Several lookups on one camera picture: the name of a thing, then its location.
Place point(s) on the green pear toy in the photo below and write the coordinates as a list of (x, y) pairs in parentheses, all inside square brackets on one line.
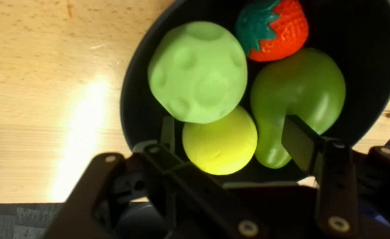
[(306, 84)]

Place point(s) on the small black bowl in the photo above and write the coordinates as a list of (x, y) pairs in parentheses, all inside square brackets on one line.
[(363, 54)]

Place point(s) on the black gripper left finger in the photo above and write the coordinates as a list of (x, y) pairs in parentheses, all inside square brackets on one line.
[(168, 133)]

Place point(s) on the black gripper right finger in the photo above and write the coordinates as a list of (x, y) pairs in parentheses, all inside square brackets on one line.
[(302, 141)]

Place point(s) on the red strawberry toy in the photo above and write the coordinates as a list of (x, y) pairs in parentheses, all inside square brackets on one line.
[(279, 34)]

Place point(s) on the yellow round fruit toy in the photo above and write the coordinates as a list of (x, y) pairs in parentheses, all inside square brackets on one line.
[(220, 144)]

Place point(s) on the light green dimpled ball toy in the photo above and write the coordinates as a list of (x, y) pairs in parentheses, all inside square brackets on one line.
[(197, 74)]

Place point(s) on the wooden top tool cart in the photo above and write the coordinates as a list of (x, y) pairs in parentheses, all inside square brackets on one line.
[(50, 88)]

